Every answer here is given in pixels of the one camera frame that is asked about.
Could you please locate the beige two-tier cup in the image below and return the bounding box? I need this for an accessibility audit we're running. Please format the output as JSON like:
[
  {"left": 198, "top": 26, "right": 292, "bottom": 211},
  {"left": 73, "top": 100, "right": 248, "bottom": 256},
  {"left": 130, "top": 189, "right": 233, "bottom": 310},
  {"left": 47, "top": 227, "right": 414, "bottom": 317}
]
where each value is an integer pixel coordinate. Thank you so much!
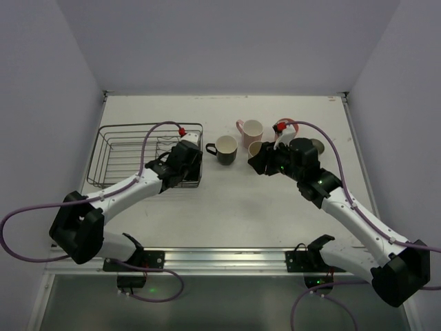
[{"left": 311, "top": 139, "right": 325, "bottom": 155}]

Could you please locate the pink ceramic mug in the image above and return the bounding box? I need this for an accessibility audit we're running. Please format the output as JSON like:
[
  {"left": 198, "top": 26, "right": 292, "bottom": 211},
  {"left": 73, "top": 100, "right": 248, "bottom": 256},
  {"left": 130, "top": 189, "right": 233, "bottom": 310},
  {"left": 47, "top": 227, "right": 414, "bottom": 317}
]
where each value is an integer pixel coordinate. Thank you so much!
[{"left": 236, "top": 119, "right": 264, "bottom": 148}]

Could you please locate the black glossy mug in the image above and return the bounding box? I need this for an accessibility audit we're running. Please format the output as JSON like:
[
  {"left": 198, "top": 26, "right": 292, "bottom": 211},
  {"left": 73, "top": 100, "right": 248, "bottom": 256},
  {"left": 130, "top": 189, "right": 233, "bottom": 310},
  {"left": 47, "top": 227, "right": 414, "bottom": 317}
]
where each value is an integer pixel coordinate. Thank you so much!
[{"left": 205, "top": 135, "right": 238, "bottom": 166}]

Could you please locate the salmon pink tumbler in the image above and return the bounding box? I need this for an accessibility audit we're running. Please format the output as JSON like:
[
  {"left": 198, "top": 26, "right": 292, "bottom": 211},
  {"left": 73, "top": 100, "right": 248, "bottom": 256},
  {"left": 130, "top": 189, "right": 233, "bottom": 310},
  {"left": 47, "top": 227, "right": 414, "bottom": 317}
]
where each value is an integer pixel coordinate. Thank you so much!
[{"left": 273, "top": 118, "right": 299, "bottom": 141}]

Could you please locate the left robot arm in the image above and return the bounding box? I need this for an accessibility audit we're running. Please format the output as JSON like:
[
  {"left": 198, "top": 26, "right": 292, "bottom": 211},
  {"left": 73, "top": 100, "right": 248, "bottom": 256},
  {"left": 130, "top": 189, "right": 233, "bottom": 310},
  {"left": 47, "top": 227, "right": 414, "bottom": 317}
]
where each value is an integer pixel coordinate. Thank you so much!
[{"left": 49, "top": 140, "right": 203, "bottom": 266}]

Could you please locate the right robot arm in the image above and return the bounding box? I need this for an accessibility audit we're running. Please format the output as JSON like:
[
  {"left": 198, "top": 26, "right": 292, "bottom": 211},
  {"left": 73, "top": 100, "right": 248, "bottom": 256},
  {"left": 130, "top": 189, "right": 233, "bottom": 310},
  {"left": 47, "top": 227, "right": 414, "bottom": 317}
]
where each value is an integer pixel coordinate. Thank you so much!
[{"left": 248, "top": 138, "right": 431, "bottom": 308}]

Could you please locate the right controller box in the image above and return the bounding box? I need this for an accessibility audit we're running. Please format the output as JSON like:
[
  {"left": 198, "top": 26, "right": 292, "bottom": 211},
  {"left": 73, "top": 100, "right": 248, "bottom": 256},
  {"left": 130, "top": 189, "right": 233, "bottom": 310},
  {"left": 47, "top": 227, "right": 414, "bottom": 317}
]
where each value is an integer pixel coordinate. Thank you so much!
[{"left": 304, "top": 274, "right": 334, "bottom": 288}]

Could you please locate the controller box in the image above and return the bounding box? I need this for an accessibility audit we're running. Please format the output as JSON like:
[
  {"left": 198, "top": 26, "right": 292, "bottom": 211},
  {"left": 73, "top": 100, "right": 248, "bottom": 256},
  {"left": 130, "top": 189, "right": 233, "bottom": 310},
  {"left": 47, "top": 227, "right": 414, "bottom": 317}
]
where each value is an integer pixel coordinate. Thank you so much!
[
  {"left": 116, "top": 275, "right": 147, "bottom": 290},
  {"left": 304, "top": 274, "right": 334, "bottom": 288}
]

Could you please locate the left controller box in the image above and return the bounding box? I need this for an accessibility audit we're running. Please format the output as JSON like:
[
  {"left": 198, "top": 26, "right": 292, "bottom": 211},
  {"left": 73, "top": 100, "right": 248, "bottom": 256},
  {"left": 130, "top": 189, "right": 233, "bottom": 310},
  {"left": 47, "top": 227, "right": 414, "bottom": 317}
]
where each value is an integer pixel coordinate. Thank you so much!
[{"left": 116, "top": 275, "right": 147, "bottom": 290}]

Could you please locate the wire dish rack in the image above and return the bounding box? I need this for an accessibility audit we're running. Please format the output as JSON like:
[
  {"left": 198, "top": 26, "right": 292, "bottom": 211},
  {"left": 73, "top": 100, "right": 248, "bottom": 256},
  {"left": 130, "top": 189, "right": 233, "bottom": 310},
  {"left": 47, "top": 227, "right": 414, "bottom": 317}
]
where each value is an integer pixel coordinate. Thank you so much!
[{"left": 85, "top": 122, "right": 203, "bottom": 189}]

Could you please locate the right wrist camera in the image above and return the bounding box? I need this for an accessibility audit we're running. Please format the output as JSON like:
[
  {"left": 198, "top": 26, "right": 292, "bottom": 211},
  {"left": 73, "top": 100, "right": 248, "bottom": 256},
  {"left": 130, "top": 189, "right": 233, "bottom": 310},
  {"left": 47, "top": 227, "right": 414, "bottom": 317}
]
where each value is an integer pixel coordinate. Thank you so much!
[{"left": 274, "top": 123, "right": 295, "bottom": 150}]

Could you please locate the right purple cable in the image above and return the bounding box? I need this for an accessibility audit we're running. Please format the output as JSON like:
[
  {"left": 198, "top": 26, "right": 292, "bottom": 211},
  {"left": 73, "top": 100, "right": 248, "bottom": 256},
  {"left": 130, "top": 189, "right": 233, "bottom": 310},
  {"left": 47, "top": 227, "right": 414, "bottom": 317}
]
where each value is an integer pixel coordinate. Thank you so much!
[{"left": 291, "top": 120, "right": 441, "bottom": 331}]

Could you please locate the purple cable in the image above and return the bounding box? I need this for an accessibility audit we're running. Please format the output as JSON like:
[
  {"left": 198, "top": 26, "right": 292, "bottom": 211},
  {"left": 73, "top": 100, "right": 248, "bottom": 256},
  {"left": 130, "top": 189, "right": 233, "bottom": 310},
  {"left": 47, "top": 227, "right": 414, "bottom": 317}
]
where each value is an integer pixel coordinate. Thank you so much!
[
  {"left": 0, "top": 120, "right": 185, "bottom": 303},
  {"left": 291, "top": 120, "right": 441, "bottom": 331}
]

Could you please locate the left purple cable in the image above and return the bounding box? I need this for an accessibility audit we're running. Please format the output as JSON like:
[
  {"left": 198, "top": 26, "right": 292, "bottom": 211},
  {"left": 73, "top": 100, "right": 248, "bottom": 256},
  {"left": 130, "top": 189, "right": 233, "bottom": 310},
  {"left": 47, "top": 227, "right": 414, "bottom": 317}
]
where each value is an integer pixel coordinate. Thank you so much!
[{"left": 0, "top": 120, "right": 185, "bottom": 303}]

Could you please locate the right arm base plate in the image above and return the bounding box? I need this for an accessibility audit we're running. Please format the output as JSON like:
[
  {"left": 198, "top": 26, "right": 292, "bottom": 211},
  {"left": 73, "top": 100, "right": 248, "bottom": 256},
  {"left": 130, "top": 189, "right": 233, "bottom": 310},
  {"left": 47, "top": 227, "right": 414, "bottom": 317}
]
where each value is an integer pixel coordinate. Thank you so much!
[{"left": 285, "top": 243, "right": 327, "bottom": 272}]

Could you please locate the aluminium mounting rail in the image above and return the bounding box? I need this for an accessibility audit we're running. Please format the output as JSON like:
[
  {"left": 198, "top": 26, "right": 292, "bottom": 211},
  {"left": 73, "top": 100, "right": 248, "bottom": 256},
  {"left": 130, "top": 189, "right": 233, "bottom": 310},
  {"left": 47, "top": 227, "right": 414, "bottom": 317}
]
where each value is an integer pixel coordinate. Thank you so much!
[{"left": 44, "top": 245, "right": 404, "bottom": 277}]

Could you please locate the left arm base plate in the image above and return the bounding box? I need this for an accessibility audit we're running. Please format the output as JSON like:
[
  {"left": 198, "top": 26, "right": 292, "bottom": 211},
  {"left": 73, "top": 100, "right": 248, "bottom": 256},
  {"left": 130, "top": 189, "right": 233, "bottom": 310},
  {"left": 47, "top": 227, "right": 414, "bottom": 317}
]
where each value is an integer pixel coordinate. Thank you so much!
[{"left": 103, "top": 250, "right": 165, "bottom": 272}]

